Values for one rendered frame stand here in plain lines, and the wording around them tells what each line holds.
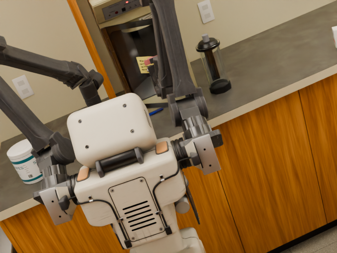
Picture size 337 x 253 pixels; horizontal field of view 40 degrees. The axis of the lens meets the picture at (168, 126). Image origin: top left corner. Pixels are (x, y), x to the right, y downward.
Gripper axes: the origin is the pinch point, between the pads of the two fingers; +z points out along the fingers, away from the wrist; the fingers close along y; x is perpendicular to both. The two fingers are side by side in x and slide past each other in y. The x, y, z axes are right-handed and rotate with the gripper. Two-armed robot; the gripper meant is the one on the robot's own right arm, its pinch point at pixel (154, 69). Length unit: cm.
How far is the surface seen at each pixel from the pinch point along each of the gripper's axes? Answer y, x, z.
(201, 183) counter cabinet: -56, -1, -7
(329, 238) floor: -121, -53, -7
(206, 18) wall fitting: -9, -44, 64
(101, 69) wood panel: 4.6, 19.4, 12.1
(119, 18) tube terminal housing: 18.7, 3.6, 21.4
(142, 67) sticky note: -1.4, 3.0, 11.0
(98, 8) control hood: 27.8, 10.7, 11.7
